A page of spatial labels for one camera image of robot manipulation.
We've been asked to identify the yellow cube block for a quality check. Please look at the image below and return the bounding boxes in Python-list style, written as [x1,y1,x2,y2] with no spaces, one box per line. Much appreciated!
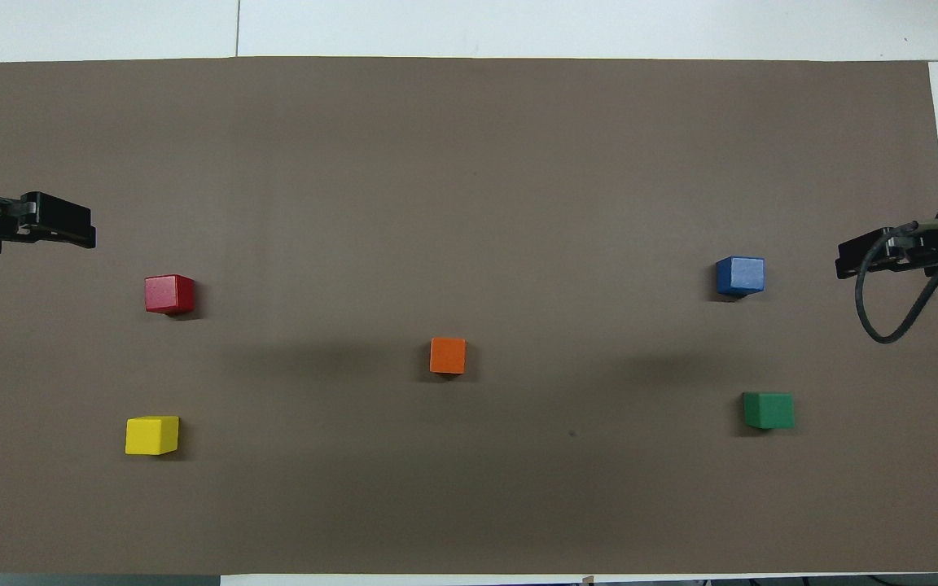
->
[125,415,181,457]

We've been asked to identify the orange cube block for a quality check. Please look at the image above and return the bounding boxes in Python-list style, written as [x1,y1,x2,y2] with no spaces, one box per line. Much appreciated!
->
[429,337,467,375]

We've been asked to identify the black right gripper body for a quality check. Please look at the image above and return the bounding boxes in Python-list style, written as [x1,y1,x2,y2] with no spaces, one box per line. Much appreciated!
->
[884,221,938,279]

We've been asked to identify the green cube block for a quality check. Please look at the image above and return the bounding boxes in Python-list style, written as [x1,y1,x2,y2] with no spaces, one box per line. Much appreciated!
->
[743,391,796,431]

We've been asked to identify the brown paper table mat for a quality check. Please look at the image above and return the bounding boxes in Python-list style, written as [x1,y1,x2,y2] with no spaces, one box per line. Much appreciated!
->
[0,55,938,577]

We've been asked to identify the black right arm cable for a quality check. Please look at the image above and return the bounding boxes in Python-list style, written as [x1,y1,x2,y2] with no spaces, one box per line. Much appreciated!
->
[854,221,938,345]

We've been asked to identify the blue cube block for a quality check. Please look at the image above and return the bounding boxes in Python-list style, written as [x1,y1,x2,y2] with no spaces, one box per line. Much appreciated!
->
[716,256,765,296]

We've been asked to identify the red cube block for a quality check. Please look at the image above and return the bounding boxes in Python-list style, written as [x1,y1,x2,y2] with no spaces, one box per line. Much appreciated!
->
[144,274,195,316]

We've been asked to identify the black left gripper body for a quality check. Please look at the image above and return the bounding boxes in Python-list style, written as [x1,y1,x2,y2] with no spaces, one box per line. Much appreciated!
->
[0,194,35,255]

